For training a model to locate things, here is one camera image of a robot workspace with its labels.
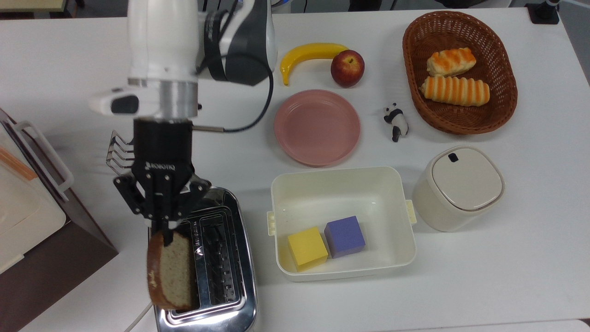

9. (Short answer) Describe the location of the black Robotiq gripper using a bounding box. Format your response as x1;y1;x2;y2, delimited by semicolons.
113;119;212;246

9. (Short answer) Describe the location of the brown toast bread slice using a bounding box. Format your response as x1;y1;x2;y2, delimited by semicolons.
147;231;197;311

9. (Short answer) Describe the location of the pink plate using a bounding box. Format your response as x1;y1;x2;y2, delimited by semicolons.
274;89;361;167

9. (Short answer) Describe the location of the long striped bread roll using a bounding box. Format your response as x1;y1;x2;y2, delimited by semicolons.
419;76;490;107

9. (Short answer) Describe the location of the orange glazed pastry bread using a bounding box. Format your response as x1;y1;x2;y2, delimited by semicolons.
426;47;477;77

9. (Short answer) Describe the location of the metal toast rack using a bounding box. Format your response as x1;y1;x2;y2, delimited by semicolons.
106;130;137;176

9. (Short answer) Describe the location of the silver and cream toaster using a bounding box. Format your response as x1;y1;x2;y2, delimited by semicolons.
147;186;259;332

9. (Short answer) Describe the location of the cream and brown oven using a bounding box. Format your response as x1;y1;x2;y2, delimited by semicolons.
0;107;119;332

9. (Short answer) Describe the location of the yellow foam cube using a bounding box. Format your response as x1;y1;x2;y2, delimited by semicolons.
288;226;329;272

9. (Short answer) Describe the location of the cream plastic storage box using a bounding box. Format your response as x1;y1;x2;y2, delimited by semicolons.
267;166;418;282

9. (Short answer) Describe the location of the purple foam cube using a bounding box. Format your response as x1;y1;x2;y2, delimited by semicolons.
324;215;366;259

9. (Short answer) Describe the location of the yellow banana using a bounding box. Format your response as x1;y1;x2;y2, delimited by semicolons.
280;43;349;86

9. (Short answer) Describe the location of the red apple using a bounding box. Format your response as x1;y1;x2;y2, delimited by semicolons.
330;50;365;88

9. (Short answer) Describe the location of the panda figurine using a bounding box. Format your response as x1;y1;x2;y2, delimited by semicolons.
383;103;409;142

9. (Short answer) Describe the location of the cream lidded trash bin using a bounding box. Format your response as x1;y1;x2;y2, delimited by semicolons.
412;146;506;232

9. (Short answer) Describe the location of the brown wicker basket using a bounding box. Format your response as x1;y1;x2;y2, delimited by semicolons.
402;11;518;135

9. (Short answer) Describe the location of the black clamp stand base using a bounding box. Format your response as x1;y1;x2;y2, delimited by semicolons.
525;0;561;25

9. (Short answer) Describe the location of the white toaster power cord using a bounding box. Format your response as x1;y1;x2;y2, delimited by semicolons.
124;302;153;332

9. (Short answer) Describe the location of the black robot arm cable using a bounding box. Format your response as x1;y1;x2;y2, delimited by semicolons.
193;0;275;134

